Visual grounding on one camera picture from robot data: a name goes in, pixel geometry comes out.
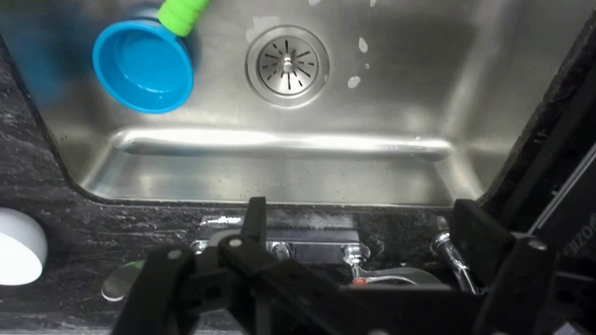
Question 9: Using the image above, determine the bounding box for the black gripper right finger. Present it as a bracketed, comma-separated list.
[449, 195, 559, 335]

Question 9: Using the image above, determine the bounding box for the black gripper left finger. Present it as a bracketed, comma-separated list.
[110, 195, 350, 335]

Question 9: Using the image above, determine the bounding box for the stainless steel sink basin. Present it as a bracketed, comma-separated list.
[26, 0, 596, 209]

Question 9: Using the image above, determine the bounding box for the chrome sink faucet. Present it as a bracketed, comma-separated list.
[99, 211, 376, 304]

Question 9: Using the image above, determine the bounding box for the metal sink drain strainer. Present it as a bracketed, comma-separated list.
[244, 23, 333, 109]

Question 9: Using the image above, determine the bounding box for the chrome side sprayer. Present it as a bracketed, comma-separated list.
[432, 230, 480, 295]

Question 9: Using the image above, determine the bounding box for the small white bowl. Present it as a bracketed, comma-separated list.
[0, 206, 50, 288]

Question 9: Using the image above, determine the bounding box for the blue cup green handle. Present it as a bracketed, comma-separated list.
[91, 0, 214, 116]

